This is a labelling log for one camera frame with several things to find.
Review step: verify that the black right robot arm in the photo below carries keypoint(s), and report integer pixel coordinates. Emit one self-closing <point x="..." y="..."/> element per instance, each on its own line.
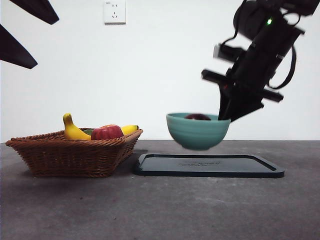
<point x="250" y="17"/>

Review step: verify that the yellow banana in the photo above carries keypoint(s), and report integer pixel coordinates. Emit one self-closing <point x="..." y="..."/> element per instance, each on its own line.
<point x="72" y="131"/>

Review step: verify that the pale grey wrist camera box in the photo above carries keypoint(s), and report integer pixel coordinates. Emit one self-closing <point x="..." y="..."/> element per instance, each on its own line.
<point x="226" y="52"/>

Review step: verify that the red bell pepper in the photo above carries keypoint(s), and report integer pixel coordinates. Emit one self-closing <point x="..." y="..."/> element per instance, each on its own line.
<point x="107" y="132"/>

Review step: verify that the green vegetable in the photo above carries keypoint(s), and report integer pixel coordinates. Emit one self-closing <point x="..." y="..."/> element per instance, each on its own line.
<point x="88" y="131"/>

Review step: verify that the brown wicker basket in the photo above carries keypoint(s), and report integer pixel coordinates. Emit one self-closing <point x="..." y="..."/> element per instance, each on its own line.
<point x="70" y="160"/>

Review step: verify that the black rectangular tray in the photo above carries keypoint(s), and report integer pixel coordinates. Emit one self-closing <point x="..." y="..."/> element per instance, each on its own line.
<point x="200" y="171"/>

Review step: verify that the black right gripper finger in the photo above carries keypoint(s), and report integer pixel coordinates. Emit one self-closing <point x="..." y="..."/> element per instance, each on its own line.
<point x="223" y="105"/>
<point x="243" y="106"/>

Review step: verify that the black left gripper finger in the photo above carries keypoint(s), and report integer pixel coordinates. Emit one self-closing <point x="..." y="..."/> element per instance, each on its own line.
<point x="15" y="52"/>
<point x="40" y="10"/>

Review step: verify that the teal ceramic bowl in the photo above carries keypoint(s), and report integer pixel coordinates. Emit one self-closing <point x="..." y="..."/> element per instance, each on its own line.
<point x="197" y="135"/>

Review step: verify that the dark purple plum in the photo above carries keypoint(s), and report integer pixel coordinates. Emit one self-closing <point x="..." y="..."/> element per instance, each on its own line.
<point x="197" y="117"/>

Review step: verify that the white wall socket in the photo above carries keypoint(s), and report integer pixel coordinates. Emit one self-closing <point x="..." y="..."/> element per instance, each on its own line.
<point x="115" y="12"/>

